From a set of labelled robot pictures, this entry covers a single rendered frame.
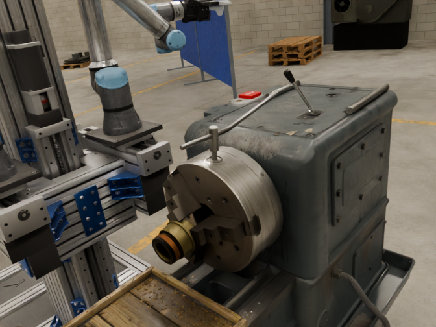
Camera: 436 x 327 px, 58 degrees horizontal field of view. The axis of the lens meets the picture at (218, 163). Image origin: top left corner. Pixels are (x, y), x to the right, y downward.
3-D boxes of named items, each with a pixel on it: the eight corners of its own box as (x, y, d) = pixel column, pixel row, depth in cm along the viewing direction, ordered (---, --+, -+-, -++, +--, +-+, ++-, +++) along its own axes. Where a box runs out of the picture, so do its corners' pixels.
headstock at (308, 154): (286, 167, 175) (281, 80, 160) (396, 192, 144) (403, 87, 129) (191, 230, 137) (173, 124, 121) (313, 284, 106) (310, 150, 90)
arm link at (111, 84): (104, 111, 144) (96, 74, 139) (98, 104, 155) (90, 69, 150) (136, 104, 148) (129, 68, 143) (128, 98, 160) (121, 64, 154)
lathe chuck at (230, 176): (191, 228, 124) (183, 137, 109) (274, 274, 105) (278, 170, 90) (170, 242, 118) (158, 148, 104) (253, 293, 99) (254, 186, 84)
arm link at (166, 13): (145, 26, 163) (141, 4, 160) (170, 23, 167) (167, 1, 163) (150, 27, 156) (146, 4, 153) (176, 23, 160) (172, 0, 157)
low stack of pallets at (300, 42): (289, 55, 960) (288, 36, 943) (323, 54, 915) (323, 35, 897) (266, 65, 866) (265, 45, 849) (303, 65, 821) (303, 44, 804)
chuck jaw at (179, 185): (202, 207, 106) (178, 170, 107) (211, 200, 102) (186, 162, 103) (171, 226, 98) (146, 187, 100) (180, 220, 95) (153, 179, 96)
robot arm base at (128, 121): (96, 132, 155) (90, 108, 151) (128, 121, 165) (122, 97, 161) (117, 137, 145) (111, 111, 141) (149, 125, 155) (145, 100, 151)
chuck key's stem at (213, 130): (214, 172, 97) (213, 129, 92) (208, 169, 98) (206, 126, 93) (220, 169, 98) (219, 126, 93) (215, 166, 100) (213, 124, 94)
